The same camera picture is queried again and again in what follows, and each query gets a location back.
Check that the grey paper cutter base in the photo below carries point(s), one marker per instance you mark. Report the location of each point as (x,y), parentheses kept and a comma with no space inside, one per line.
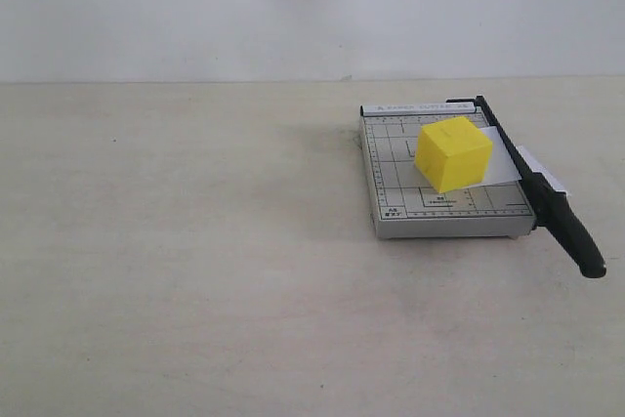
(404,205)

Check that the yellow cube block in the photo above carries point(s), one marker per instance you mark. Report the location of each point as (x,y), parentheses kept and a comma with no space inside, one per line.
(452,153)

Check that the black cutter blade arm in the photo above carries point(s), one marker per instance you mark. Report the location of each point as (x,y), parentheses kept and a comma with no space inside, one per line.
(551,208)

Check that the white paper sheet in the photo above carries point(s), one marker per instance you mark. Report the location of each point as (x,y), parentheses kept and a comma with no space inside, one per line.
(501,168)
(537,167)

